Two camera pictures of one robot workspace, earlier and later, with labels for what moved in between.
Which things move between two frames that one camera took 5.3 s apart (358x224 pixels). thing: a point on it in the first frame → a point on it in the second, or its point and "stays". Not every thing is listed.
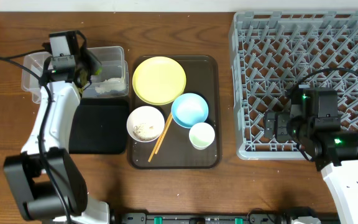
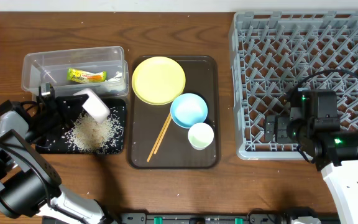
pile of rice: (145, 131) → (87, 133)
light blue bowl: (189, 109) stays
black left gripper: (89, 62) → (63, 109)
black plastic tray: (99, 126) stays
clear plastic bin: (112, 81) stays
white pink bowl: (145, 124) → (94, 106)
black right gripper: (283, 118) stays
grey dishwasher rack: (271, 52) stays
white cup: (201, 135) stays
